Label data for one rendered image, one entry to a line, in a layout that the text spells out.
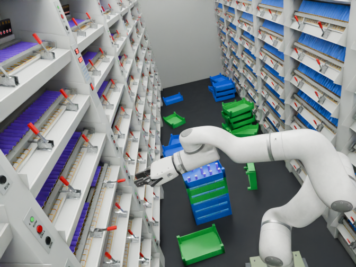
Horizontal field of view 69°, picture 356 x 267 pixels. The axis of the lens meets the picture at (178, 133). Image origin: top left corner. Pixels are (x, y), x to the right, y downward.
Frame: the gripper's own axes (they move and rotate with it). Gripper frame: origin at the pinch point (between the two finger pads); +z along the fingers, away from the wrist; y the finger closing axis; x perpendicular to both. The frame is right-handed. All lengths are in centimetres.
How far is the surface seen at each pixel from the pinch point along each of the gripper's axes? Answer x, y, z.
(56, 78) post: 43, 30, 19
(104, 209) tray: -7.4, -0.1, 21.0
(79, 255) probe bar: -3.2, -22.9, 23.1
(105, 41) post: 41, 100, 11
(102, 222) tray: -7.7, -6.9, 20.6
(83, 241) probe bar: -3.2, -17.4, 23.1
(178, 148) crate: -97, 165, 18
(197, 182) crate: -67, 64, -5
